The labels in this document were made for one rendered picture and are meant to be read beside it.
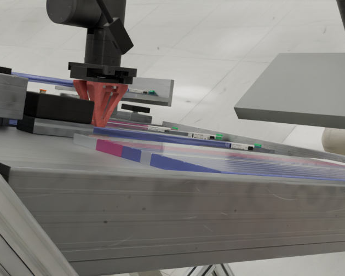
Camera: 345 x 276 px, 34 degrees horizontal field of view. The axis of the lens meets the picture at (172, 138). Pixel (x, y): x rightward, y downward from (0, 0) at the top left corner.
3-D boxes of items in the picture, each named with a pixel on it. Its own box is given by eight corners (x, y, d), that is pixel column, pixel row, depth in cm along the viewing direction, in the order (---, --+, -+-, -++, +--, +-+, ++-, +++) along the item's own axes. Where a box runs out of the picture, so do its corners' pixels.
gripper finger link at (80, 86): (94, 131, 86) (99, 69, 84) (68, 125, 91) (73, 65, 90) (129, 131, 90) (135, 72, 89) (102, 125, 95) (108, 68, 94)
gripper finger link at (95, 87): (90, 130, 86) (95, 68, 85) (64, 124, 91) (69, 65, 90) (125, 130, 91) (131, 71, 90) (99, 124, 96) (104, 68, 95)
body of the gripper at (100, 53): (103, 78, 84) (108, 27, 83) (65, 73, 91) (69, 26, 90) (137, 80, 88) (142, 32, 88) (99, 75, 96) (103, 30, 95)
